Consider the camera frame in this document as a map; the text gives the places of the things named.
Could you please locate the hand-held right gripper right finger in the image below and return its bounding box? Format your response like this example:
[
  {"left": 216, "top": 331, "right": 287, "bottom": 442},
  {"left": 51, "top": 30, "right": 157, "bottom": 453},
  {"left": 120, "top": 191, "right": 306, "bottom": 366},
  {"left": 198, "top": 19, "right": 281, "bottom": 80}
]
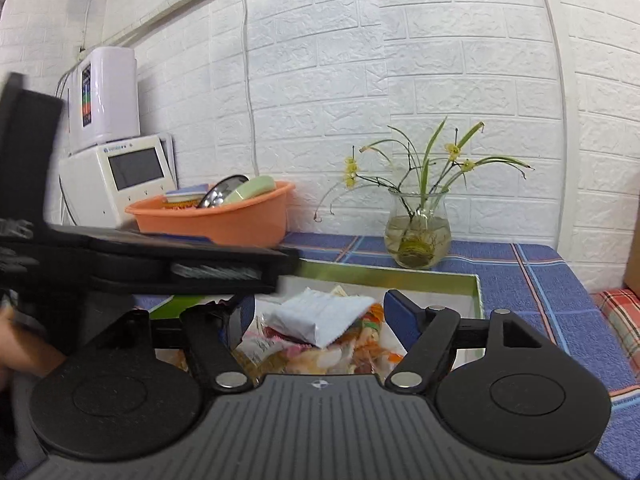
[{"left": 383, "top": 288, "right": 556, "bottom": 394}]

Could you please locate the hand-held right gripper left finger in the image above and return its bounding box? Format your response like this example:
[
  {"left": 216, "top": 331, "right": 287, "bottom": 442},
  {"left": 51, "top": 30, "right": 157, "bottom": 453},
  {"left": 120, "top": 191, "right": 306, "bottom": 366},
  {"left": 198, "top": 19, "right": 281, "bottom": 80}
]
[{"left": 94, "top": 293, "right": 256, "bottom": 394}]

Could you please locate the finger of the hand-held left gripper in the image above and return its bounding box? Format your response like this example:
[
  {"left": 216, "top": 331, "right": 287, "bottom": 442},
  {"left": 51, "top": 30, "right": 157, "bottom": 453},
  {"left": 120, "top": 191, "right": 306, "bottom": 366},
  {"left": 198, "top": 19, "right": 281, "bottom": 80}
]
[{"left": 89, "top": 231, "right": 303, "bottom": 296}]

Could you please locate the orange patterned snack packet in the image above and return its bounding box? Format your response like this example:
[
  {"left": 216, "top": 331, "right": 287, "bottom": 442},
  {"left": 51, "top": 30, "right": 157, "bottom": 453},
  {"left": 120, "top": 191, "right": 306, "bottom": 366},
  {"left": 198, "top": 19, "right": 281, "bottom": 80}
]
[{"left": 345, "top": 305, "right": 406, "bottom": 375}]

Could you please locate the clear yellow snack packet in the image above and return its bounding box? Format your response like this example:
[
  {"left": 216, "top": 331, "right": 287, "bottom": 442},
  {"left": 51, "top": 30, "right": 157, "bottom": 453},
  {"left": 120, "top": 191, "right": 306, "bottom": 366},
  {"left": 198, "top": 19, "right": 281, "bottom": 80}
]
[{"left": 232, "top": 332, "right": 302, "bottom": 377}]

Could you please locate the green cardboard box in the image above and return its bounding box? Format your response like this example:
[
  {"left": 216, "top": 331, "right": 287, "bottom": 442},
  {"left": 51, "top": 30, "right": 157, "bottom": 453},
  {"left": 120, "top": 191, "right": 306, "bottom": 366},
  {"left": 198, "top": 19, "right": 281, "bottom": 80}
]
[{"left": 149, "top": 258, "right": 485, "bottom": 377}]

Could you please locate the white snack packet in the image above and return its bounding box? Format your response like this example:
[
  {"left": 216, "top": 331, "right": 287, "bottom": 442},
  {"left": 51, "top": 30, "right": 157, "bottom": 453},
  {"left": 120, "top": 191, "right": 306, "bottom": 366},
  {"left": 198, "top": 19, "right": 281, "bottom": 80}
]
[{"left": 262, "top": 287, "right": 376, "bottom": 350}]

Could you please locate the person's left hand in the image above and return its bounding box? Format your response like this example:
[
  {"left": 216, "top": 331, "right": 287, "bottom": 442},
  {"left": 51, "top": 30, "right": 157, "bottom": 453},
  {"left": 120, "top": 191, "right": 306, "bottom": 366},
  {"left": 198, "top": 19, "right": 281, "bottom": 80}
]
[{"left": 0, "top": 304, "right": 67, "bottom": 392}]

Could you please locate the orange plastic basin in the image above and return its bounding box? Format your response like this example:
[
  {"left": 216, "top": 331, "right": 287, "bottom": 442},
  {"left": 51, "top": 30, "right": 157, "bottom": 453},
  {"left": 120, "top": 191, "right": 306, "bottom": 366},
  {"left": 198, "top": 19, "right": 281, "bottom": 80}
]
[{"left": 124, "top": 180, "right": 297, "bottom": 249}]

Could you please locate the white appliance with screen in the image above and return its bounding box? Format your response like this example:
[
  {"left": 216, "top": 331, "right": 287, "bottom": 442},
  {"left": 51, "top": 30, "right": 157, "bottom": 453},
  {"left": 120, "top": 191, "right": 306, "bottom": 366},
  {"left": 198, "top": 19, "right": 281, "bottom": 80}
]
[{"left": 58, "top": 133, "right": 177, "bottom": 229}]

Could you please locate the metal pan lid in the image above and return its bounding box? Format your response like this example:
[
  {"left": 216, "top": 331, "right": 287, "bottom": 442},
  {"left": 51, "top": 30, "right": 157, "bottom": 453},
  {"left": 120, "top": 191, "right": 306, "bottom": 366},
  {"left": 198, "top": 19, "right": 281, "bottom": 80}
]
[{"left": 196, "top": 174, "right": 250, "bottom": 209}]

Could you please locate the glass vase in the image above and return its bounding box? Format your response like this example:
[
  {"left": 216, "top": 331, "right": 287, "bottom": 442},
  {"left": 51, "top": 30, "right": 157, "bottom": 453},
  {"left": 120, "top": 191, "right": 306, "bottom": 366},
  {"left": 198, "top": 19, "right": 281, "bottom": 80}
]
[{"left": 383, "top": 188, "right": 453, "bottom": 270}]

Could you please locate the pale green bowl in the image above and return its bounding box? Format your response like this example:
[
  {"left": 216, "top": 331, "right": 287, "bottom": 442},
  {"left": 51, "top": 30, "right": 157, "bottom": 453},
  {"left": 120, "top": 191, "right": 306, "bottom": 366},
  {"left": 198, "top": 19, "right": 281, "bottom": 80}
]
[{"left": 222, "top": 175, "right": 277, "bottom": 205}]

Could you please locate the white water purifier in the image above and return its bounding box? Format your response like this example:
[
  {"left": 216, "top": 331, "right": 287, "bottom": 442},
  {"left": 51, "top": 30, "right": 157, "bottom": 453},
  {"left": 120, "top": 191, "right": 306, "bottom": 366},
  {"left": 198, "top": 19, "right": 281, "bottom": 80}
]
[{"left": 67, "top": 46, "right": 141, "bottom": 156}]

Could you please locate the blue checked tablecloth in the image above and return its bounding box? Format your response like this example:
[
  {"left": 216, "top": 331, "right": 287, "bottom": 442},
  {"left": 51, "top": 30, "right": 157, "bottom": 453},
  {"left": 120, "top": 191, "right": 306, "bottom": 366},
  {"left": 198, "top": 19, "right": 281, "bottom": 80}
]
[{"left": 131, "top": 232, "right": 640, "bottom": 477}]

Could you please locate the yellow flowered plant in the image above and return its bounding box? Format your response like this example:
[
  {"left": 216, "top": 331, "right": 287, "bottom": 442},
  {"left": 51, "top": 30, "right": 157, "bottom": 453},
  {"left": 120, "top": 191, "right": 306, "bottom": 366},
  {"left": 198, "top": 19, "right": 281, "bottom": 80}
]
[{"left": 313, "top": 117, "right": 535, "bottom": 222}]

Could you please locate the orange plaid cloth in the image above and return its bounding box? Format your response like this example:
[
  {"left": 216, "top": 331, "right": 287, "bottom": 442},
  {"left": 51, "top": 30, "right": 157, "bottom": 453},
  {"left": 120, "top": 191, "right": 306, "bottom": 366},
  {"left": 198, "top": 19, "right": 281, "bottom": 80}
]
[{"left": 589, "top": 287, "right": 640, "bottom": 379}]

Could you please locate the tall brown cardboard box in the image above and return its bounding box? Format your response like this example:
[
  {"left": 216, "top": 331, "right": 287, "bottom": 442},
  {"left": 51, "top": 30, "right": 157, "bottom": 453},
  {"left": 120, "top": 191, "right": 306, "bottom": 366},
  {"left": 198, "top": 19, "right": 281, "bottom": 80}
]
[{"left": 622, "top": 255, "right": 640, "bottom": 294}]

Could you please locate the grey metal hose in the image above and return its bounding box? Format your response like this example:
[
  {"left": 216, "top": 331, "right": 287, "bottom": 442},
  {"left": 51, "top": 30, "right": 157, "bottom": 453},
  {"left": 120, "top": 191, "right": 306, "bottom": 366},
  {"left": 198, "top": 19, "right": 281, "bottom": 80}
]
[{"left": 55, "top": 70, "right": 76, "bottom": 104}]

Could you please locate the grey wall pipe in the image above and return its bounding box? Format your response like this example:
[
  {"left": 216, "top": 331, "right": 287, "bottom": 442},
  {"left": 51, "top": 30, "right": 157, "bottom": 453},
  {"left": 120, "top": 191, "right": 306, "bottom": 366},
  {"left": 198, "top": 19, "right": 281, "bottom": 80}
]
[{"left": 101, "top": 0, "right": 252, "bottom": 47}]

